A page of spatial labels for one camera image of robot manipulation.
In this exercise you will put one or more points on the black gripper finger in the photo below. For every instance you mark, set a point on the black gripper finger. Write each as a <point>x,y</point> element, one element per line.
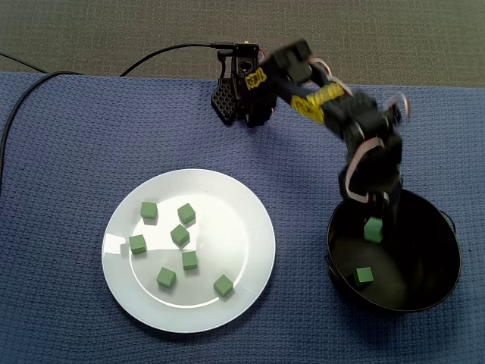
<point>372,208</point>
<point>391,212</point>

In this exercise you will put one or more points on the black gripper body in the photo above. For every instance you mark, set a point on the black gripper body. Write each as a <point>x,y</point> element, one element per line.
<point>386,197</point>

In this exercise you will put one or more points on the green foam cube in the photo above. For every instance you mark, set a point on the green foam cube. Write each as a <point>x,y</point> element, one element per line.
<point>137,243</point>
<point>363,275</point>
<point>223,285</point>
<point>166,277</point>
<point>186,213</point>
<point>148,209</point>
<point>189,260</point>
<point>179,234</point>
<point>373,229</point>

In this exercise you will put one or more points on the white round plate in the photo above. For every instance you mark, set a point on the white round plate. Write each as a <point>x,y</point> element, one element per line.
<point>204,311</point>

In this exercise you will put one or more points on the black metal pot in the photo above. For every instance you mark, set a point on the black metal pot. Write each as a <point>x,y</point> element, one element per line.
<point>417,265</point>

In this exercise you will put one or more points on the blue waffle cloth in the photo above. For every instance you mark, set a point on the blue waffle cloth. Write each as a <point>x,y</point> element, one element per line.
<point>76,189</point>

